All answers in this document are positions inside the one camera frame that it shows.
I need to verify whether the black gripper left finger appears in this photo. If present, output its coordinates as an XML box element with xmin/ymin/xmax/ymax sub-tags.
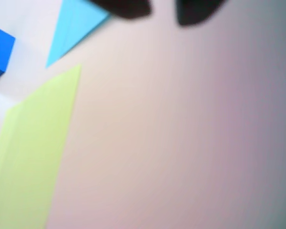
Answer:
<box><xmin>89</xmin><ymin>0</ymin><xmax>152</xmax><ymax>20</ymax></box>

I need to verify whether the green paper square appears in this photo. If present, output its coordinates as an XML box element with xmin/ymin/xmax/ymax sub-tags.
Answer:
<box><xmin>0</xmin><ymin>63</ymin><xmax>82</xmax><ymax>229</ymax></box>

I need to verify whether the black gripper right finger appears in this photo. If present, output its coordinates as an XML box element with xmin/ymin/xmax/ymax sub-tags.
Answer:
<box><xmin>175</xmin><ymin>0</ymin><xmax>227</xmax><ymax>26</ymax></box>

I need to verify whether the light blue paper square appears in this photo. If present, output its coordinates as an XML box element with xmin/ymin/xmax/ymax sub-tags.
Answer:
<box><xmin>45</xmin><ymin>0</ymin><xmax>111</xmax><ymax>69</ymax></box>

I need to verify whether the medium blue cube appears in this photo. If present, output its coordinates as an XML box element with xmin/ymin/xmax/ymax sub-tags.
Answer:
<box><xmin>0</xmin><ymin>23</ymin><xmax>16</xmax><ymax>85</ymax></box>

